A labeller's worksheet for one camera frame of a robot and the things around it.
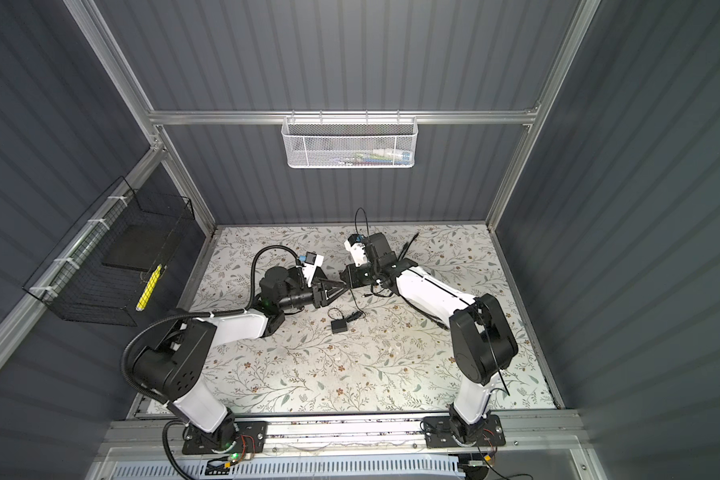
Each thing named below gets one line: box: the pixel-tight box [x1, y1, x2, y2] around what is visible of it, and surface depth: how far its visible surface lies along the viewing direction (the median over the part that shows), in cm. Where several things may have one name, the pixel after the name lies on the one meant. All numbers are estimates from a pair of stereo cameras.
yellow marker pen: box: [136, 264, 163, 311], surface depth 70 cm
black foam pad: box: [102, 224, 174, 272], surface depth 76 cm
